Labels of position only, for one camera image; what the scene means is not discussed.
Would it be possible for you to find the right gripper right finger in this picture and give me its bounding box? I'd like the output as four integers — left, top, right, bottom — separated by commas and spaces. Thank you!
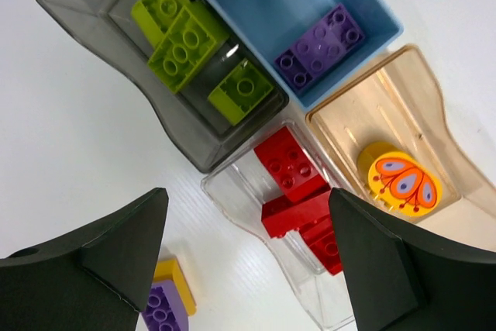
329, 188, 495, 330

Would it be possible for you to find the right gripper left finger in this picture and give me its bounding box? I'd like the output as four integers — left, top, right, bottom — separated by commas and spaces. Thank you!
1, 188, 169, 330

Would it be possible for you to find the red rounded lego brick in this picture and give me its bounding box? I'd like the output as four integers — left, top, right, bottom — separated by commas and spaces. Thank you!
254, 126, 327, 202

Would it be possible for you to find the red curved lego brick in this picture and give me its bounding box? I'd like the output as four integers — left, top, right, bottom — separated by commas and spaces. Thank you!
260, 188, 331, 238

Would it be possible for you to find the clear container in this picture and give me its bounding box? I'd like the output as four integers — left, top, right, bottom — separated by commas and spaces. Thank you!
201, 119, 354, 330

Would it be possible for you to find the purple rounded lego brick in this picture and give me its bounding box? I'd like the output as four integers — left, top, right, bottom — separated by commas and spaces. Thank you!
274, 4, 365, 95

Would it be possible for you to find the orange translucent container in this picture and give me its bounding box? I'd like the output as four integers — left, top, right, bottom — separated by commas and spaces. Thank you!
305, 44, 495, 251

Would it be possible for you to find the small green lego brick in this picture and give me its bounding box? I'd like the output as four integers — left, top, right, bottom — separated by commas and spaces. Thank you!
208, 59, 274, 126

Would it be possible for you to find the purple yellow lego stack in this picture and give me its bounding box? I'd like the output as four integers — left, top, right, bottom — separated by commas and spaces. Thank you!
141, 258, 197, 331

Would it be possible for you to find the yellow rounded lego brick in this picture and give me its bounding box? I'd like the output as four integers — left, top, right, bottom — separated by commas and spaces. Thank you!
356, 141, 443, 218

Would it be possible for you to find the blue container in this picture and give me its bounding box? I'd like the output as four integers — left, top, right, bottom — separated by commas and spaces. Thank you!
206, 0, 403, 112

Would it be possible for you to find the smoky grey container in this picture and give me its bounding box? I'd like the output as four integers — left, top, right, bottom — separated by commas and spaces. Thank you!
36, 0, 288, 173

